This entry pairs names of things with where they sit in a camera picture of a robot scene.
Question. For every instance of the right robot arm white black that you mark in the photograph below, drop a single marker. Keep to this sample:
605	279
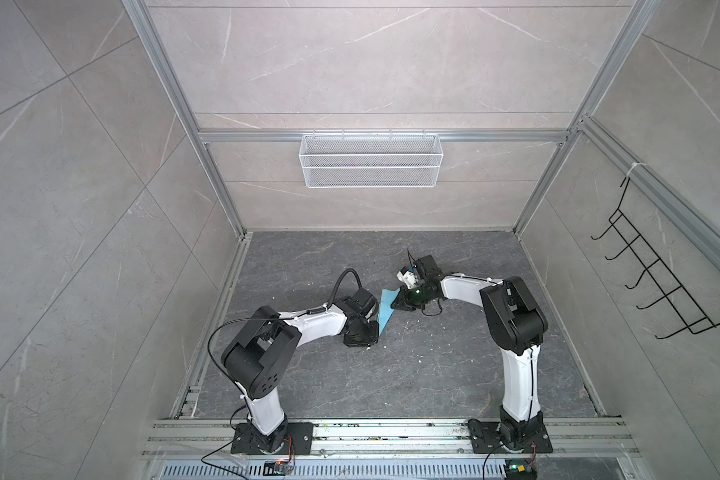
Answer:
515	324

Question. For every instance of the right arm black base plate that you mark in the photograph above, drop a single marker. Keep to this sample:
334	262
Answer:
504	436

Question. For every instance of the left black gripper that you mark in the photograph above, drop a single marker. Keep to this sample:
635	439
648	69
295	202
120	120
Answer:
372	341

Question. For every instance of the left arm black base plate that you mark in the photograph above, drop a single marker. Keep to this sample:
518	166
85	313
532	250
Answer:
273	439

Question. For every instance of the black wire hook rack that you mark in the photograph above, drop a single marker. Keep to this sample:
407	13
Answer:
656	272

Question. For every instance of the aluminium mounting rail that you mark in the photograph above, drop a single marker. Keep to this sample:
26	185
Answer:
394	438

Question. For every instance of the light blue paper sheet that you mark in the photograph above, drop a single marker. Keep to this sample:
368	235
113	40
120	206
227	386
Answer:
385	307

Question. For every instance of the white wire mesh basket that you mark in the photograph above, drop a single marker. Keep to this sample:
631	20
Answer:
370	160

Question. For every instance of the white cable tie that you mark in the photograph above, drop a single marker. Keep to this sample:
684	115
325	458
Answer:
633	166

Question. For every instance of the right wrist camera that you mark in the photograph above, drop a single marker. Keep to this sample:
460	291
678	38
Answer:
419	272

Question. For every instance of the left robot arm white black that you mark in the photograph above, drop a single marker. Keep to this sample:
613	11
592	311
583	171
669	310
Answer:
257	358

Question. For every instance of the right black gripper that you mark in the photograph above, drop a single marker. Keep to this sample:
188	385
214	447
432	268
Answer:
405	303

